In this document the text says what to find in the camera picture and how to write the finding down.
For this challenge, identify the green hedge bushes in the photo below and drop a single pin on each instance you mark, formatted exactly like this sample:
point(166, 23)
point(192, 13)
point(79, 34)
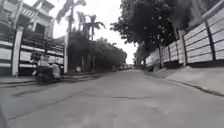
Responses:
point(96, 53)

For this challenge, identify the grey concrete road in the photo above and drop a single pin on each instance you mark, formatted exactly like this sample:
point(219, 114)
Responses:
point(110, 106)

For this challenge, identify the tall palm tree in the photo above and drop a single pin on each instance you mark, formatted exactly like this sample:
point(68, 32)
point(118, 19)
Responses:
point(70, 13)
point(93, 25)

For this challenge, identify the large dark green trees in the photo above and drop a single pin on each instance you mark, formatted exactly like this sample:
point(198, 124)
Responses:
point(150, 23)

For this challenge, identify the parked motorcycle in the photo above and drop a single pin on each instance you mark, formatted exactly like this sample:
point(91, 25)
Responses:
point(46, 71)

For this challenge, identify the black and white gate fence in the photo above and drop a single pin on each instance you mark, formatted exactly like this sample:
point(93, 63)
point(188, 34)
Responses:
point(25, 53)

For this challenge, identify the grey concrete pavement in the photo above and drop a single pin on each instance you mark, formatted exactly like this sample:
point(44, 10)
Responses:
point(16, 80)
point(203, 78)

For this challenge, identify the pale multi-storey building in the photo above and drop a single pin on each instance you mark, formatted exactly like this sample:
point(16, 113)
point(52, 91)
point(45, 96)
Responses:
point(28, 16)

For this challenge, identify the white slatted fence wall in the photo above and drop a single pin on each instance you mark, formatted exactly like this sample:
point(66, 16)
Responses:
point(196, 45)

